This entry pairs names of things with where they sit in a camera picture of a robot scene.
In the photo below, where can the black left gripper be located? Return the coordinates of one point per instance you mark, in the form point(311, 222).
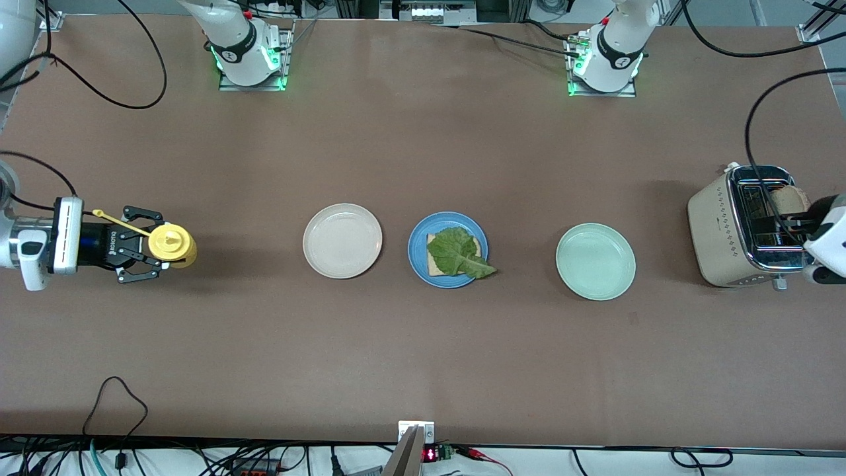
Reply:
point(818, 213)

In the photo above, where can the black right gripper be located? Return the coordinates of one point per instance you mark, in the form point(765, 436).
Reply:
point(99, 244)

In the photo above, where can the yellow mustard squeeze bottle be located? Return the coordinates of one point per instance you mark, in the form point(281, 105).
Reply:
point(172, 243)

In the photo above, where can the brown toasted bread slice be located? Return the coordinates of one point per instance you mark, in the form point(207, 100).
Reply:
point(790, 199)

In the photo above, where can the white bread slice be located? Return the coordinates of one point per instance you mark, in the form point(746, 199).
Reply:
point(435, 266)

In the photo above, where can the green lettuce leaf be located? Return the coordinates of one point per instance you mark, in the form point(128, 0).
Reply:
point(456, 251)

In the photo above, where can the beige round plate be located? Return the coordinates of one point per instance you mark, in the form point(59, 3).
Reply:
point(342, 241)

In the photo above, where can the pale green round plate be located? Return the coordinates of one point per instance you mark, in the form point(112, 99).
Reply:
point(595, 261)

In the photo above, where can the blue round plate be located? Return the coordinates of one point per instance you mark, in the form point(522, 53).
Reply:
point(418, 251)

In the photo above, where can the beige chrome toaster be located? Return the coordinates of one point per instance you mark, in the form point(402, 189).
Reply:
point(717, 231)

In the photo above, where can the small red display module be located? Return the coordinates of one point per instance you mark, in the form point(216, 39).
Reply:
point(431, 455)

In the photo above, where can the grey control box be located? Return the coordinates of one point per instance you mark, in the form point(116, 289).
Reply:
point(429, 12)

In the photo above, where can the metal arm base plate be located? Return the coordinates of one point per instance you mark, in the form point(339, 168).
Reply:
point(238, 87)
point(605, 94)

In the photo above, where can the metal table corner bracket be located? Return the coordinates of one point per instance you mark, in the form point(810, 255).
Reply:
point(810, 34)
point(56, 23)

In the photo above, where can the grey aluminium post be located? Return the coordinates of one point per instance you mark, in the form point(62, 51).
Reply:
point(403, 457)

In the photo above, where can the metal table edge bracket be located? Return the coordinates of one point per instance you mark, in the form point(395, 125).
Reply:
point(426, 433)

